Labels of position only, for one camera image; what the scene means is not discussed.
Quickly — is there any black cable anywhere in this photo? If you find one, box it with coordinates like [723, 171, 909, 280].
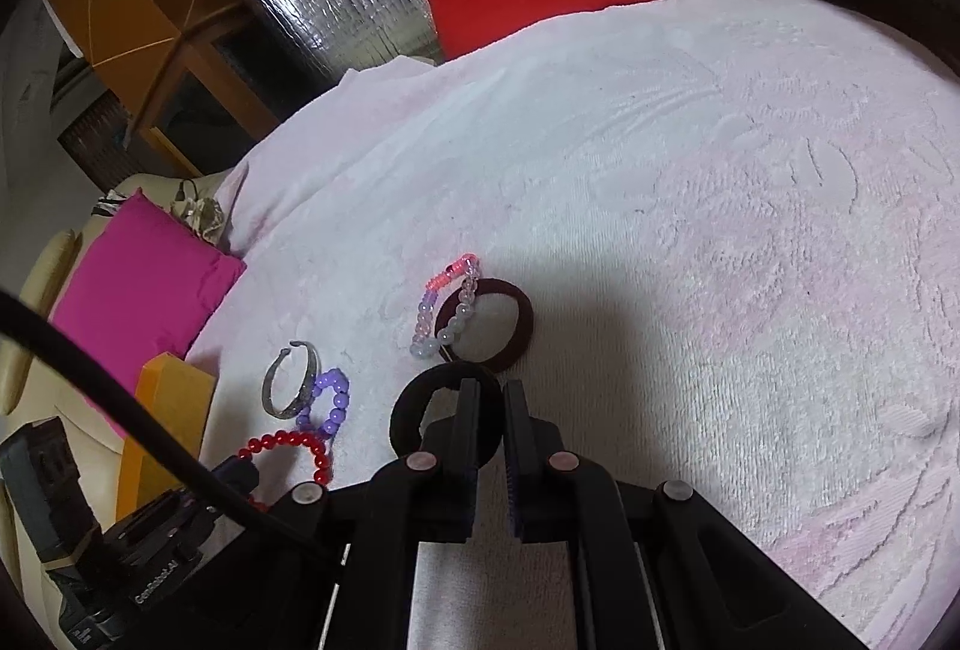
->
[0, 290, 336, 559]

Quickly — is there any maroon hair tie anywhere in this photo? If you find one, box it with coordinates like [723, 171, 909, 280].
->
[436, 278, 535, 372]

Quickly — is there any black hair tie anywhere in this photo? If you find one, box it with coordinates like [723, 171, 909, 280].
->
[388, 361, 503, 480]

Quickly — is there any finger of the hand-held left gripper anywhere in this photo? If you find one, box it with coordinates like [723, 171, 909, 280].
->
[214, 459, 260, 510]

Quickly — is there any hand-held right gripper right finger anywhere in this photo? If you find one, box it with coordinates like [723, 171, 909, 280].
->
[502, 379, 872, 650]

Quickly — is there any pink cushion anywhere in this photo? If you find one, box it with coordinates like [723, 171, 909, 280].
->
[48, 190, 249, 442]

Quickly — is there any white textured blanket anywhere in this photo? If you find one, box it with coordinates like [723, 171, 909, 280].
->
[183, 0, 960, 650]

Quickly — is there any orange box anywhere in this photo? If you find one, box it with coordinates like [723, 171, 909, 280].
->
[116, 353, 219, 520]

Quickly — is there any purple bead bracelet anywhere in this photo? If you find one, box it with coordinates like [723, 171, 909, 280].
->
[295, 368, 352, 445]

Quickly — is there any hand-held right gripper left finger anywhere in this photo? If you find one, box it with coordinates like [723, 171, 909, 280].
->
[264, 378, 483, 650]

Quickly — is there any cream sofa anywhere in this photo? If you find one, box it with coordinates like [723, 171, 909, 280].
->
[0, 170, 235, 621]

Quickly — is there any silver bangle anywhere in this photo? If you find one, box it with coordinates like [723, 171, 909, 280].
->
[261, 340, 323, 423]

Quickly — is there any pastel bead bracelet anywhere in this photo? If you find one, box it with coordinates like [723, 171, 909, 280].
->
[409, 252, 482, 363]

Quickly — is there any red bead bracelet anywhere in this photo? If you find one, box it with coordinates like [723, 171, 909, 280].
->
[238, 430, 335, 513]

